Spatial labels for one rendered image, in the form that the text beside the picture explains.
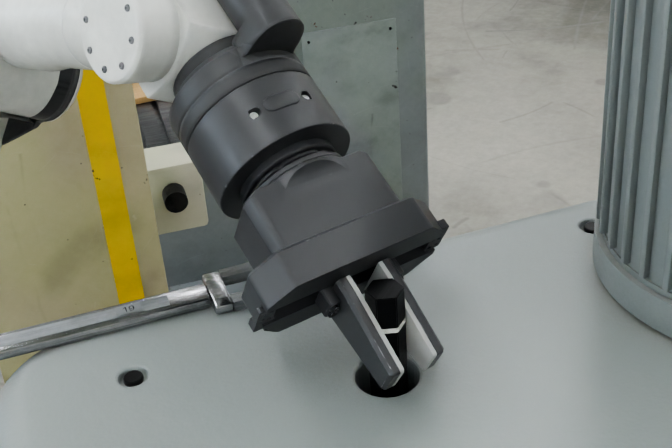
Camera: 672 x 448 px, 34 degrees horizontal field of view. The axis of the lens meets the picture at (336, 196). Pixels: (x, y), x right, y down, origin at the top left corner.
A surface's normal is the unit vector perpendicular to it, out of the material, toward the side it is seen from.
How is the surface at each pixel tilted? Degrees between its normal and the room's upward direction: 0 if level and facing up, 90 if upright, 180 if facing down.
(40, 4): 48
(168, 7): 55
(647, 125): 90
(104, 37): 73
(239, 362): 0
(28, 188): 90
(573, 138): 0
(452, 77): 0
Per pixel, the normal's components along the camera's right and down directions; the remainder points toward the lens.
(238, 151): -0.49, -0.10
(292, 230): 0.22, -0.54
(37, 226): 0.34, 0.46
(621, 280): -0.92, 0.25
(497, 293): -0.07, -0.86
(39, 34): -0.69, 0.35
